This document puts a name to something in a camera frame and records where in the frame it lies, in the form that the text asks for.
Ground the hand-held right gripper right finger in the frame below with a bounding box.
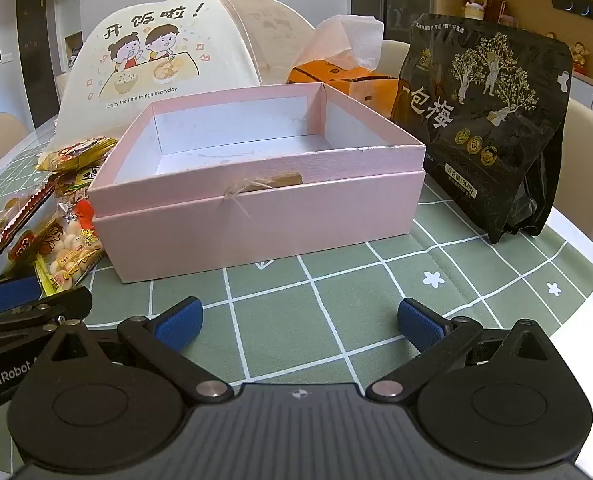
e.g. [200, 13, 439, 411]
[363, 297, 549, 406]

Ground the yellow green snack packet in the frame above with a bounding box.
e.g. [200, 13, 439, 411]
[51, 157, 110, 202]

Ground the small red gold figurine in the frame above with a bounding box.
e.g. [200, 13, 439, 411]
[569, 42, 590, 74]

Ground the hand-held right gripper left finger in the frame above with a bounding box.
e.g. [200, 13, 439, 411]
[51, 296, 234, 408]

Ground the yellow cartoon snack packet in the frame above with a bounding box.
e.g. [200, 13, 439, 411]
[36, 136, 120, 173]

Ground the red yellow snack packet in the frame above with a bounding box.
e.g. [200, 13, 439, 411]
[0, 180, 57, 286]

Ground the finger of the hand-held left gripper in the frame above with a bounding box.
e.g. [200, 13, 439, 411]
[0, 286, 93, 356]
[0, 276, 42, 314]

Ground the green checked tablecloth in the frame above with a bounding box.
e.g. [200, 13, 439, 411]
[0, 130, 593, 461]

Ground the white candy snack packet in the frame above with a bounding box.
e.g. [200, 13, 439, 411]
[6, 200, 106, 297]

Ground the pink cardboard gift box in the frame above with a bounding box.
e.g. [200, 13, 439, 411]
[86, 83, 427, 283]

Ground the cream cartoon mesh food cover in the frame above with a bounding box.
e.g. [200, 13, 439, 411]
[51, 0, 317, 150]

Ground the orange tissue pack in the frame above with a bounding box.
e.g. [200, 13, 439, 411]
[286, 15, 402, 121]

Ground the dark door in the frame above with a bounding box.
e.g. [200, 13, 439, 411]
[15, 0, 56, 131]

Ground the large black snack bag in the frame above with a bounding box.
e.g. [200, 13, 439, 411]
[390, 12, 574, 245]

